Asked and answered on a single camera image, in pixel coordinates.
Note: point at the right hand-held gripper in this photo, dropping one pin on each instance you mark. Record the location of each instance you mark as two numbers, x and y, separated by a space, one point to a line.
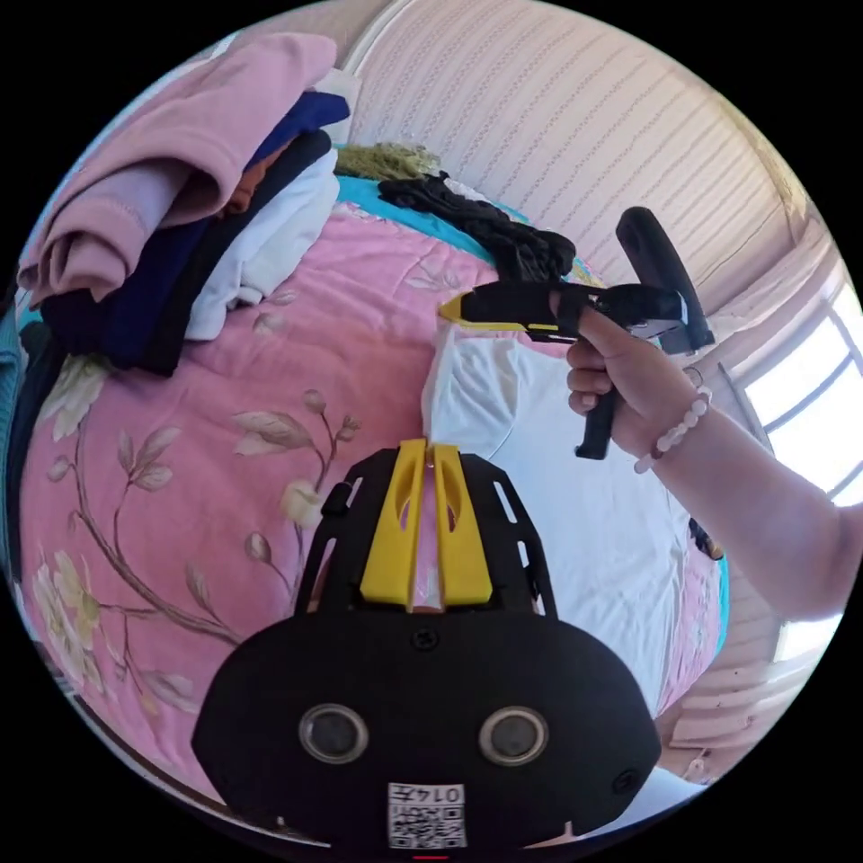
512 305

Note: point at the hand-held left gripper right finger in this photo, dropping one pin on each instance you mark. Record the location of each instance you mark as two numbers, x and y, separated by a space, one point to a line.
465 546

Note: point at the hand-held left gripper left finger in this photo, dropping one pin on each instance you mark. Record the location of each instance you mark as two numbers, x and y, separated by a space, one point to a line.
390 539

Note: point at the white short sleeve shirt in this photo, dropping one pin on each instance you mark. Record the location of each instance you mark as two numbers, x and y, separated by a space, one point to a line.
593 472

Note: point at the person's right forearm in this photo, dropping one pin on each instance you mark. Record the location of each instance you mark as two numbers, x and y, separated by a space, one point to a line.
755 499

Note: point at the person's right hand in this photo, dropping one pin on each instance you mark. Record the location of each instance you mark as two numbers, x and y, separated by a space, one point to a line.
627 377

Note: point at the black garment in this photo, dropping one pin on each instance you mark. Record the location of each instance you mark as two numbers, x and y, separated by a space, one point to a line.
499 229

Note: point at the olive green garment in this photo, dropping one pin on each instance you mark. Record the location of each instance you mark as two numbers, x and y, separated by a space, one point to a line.
384 160

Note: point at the bed with pink floral quilt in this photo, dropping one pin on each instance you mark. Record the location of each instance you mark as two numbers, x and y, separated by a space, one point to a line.
222 418

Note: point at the pile of clothes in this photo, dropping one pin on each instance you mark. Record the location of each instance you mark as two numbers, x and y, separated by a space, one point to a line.
168 202

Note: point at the window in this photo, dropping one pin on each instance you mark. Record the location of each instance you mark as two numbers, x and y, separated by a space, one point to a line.
816 404

